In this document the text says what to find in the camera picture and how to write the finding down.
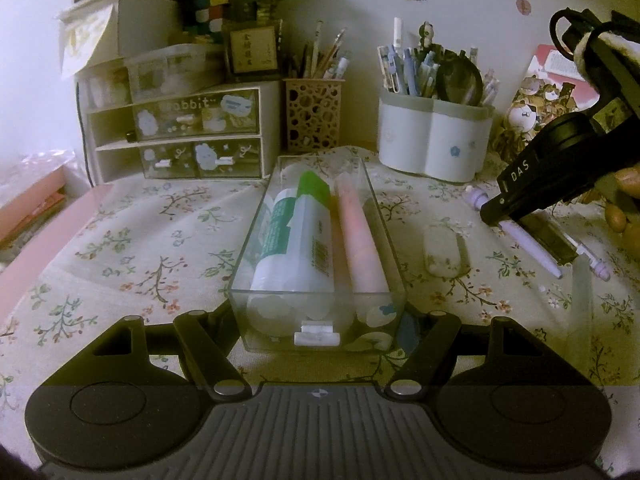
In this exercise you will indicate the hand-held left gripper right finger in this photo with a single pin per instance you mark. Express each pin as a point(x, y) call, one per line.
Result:
point(425, 360)

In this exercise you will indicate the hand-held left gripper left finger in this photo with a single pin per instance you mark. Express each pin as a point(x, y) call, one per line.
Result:
point(215, 360)

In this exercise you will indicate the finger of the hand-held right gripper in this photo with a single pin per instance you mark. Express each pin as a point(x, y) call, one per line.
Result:
point(500, 205)

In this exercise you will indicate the purple pen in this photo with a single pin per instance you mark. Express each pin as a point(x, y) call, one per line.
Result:
point(525, 242)
point(595, 264)

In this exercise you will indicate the black marker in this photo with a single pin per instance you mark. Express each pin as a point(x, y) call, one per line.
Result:
point(552, 240)

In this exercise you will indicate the white translucent eraser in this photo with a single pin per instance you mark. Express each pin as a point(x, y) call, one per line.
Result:
point(444, 252)

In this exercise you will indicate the clear plastic tray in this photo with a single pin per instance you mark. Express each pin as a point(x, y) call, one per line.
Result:
point(320, 330)

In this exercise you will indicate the green white glue tube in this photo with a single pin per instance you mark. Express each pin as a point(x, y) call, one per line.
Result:
point(272, 240)

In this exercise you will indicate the pink orange highlighter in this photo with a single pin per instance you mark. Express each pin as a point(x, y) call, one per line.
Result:
point(360, 240)

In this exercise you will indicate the green cap glue stick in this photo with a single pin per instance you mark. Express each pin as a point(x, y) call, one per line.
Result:
point(310, 230)

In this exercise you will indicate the person's right hand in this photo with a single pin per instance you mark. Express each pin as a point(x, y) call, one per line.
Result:
point(629, 179)

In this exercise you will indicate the pink illustrated book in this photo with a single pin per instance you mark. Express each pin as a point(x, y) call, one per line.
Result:
point(545, 85)

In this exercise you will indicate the white clover pen holder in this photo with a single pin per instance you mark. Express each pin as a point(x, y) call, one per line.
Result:
point(430, 145)

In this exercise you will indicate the black magnifying glass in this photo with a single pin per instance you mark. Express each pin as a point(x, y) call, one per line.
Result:
point(457, 82)

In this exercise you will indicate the floral tablecloth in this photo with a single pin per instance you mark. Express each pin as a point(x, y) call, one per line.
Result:
point(150, 240)

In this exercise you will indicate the bunch of blue white pens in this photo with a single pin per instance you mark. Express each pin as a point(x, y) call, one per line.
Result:
point(405, 67)

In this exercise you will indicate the beige perforated pen holder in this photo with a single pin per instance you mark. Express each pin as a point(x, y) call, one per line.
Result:
point(312, 115)

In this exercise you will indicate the bunch of pencils and brushes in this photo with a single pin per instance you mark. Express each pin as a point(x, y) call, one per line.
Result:
point(325, 57)

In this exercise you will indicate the white drawer organizer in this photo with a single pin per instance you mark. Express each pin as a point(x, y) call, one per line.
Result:
point(112, 140)

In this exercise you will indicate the small clear lidded box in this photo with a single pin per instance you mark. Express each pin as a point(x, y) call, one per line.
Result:
point(170, 72)

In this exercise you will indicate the potted bamboo plant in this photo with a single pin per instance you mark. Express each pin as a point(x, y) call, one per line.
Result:
point(252, 50)

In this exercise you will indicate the white box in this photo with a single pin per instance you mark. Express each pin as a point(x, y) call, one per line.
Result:
point(145, 25)

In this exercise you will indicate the crumpled white paper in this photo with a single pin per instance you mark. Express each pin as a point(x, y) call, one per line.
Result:
point(82, 40)

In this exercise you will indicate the colourful puzzle cube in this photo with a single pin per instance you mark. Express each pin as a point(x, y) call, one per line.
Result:
point(207, 2)

